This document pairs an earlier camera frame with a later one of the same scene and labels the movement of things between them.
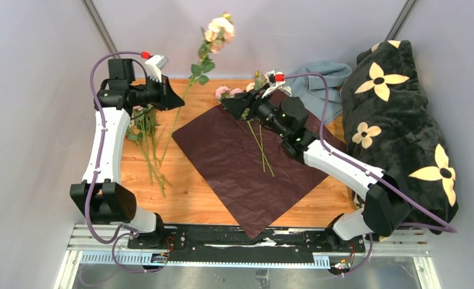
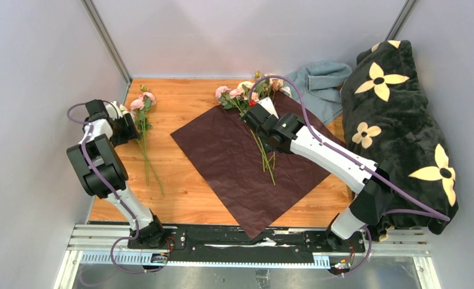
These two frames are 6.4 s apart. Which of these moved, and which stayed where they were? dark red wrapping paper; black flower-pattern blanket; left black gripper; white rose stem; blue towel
Moved: white rose stem; left black gripper
Stayed: blue towel; dark red wrapping paper; black flower-pattern blanket
